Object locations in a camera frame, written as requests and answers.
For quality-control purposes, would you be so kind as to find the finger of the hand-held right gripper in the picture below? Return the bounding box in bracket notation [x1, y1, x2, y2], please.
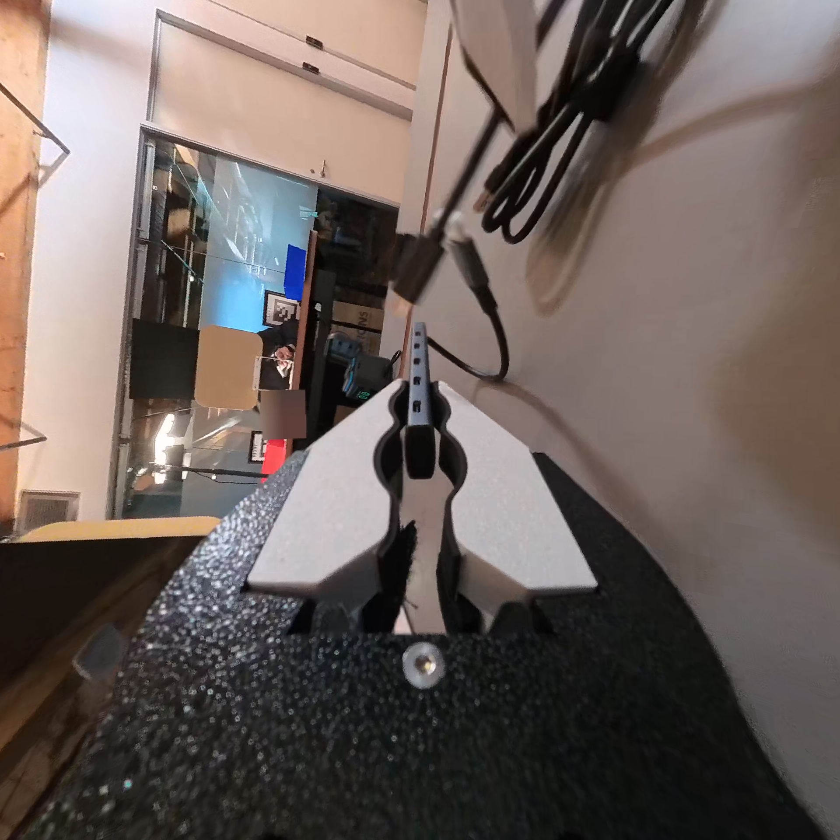
[451, 0, 547, 131]

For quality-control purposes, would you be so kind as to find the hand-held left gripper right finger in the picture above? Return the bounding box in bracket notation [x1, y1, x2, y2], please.
[433, 379, 600, 632]

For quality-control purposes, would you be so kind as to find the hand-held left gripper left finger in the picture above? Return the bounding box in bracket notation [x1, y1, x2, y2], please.
[246, 379, 409, 631]

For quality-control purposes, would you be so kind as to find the black cable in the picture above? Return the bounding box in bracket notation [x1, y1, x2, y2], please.
[392, 0, 713, 306]

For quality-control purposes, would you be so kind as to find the grey usb hub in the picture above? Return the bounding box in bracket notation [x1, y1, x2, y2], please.
[406, 320, 439, 479]

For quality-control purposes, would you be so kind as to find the hub cable with grey plug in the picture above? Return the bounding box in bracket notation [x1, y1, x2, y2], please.
[425, 217, 511, 383]

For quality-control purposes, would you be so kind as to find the black charger with display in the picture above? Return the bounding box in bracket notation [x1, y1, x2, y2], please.
[343, 354, 396, 405]

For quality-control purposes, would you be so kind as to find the white door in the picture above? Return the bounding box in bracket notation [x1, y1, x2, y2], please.
[150, 8, 431, 133]

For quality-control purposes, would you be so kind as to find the white wire stand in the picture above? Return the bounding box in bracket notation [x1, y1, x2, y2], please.
[252, 354, 298, 392]

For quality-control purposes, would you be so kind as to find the wall vent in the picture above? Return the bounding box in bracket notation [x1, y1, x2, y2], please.
[16, 489, 81, 536]

